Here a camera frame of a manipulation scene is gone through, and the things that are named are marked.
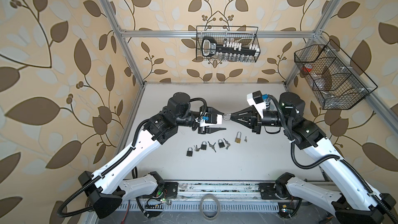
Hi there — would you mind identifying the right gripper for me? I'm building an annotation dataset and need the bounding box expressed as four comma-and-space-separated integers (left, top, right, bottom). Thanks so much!
232, 106, 291, 135

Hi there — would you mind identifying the brass padlock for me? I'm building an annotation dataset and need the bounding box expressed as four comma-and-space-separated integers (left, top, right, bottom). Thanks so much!
235, 131, 242, 144

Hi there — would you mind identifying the black padlock with keys middle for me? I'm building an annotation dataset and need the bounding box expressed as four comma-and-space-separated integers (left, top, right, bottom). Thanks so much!
218, 139, 231, 150

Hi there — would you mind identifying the black padlock with keys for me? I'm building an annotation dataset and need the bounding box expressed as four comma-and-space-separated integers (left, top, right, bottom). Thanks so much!
218, 139, 231, 150
200, 141, 216, 152
186, 145, 201, 157

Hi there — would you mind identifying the black padlock with keys bottom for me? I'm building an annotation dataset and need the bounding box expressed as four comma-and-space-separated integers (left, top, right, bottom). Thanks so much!
200, 141, 216, 152

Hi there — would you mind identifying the black padlock with keys top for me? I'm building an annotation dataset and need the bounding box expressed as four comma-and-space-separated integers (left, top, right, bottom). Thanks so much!
186, 145, 201, 157

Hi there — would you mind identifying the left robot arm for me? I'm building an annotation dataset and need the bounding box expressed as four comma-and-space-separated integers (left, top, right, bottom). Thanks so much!
57, 92, 223, 218

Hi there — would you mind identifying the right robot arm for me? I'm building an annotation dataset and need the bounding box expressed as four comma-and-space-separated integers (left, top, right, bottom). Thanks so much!
224, 91, 398, 224

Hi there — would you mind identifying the black tool rack in basket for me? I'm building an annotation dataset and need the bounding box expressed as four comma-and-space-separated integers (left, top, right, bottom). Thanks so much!
200, 36, 260, 58

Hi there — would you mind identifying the red cap in basket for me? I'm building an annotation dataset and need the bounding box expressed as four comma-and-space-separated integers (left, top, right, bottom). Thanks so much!
302, 63, 313, 74

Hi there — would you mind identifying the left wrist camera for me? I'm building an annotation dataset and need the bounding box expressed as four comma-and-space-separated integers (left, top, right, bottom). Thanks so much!
200, 113, 223, 127

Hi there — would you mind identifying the tape roll ring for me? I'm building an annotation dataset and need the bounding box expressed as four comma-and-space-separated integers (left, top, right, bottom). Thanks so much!
198, 193, 221, 220

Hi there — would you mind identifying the back wire basket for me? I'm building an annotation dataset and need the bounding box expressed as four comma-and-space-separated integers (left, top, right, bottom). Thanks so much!
195, 25, 261, 63

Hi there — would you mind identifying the wire basket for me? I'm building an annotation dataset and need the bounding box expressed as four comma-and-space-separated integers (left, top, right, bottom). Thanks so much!
294, 39, 378, 110
195, 25, 261, 63

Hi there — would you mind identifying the right wire basket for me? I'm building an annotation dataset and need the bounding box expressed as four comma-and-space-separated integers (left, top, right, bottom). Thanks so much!
294, 39, 378, 110

